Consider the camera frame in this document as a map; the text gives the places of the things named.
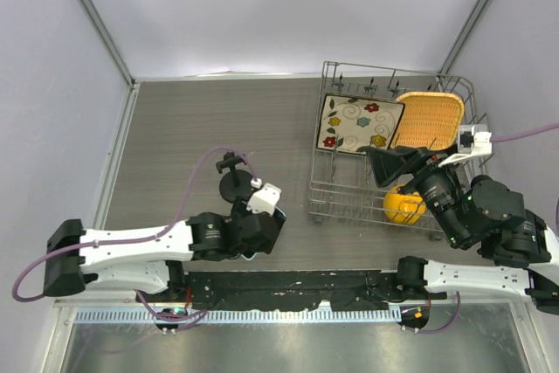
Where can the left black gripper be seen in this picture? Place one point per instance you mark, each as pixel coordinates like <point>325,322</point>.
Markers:
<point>265,246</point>

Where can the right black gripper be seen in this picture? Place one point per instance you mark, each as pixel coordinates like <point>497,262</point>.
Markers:
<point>385,164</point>

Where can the black phone stand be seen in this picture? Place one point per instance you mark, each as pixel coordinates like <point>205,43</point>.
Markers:
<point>235,183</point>

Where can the blue-cased smartphone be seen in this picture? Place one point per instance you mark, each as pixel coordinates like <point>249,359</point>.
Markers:
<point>260,232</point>

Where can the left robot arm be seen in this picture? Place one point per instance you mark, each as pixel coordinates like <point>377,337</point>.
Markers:
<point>149,259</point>

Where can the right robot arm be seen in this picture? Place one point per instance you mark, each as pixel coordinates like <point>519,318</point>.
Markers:
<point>522,246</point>

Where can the orange woven basket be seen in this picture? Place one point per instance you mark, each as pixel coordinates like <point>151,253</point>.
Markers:
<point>430,120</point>

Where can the yellow bowl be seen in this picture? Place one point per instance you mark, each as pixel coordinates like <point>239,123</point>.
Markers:
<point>403,208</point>

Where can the floral square plate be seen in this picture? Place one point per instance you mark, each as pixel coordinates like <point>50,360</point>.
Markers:
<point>347,124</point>

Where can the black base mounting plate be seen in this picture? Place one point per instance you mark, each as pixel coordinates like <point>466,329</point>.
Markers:
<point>292,291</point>

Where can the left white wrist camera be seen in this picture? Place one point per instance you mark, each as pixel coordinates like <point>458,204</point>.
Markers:
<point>264,197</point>

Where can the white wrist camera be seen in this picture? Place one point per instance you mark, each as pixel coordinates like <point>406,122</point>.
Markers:
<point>473,141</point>
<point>264,197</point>

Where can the grey wire dish rack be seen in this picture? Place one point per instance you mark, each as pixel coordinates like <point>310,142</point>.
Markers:
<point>342,186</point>

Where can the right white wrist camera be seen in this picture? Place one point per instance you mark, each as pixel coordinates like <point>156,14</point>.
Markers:
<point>473,141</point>

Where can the white slotted cable duct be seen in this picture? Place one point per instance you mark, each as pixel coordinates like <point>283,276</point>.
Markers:
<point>137,315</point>

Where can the right aluminium frame post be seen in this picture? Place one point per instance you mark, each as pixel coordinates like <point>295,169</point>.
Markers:
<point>466,31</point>

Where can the aluminium frame post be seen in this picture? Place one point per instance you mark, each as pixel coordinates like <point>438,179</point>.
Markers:
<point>106,39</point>
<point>466,31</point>

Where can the left aluminium frame post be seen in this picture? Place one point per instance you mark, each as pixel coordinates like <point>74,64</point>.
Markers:
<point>106,39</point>

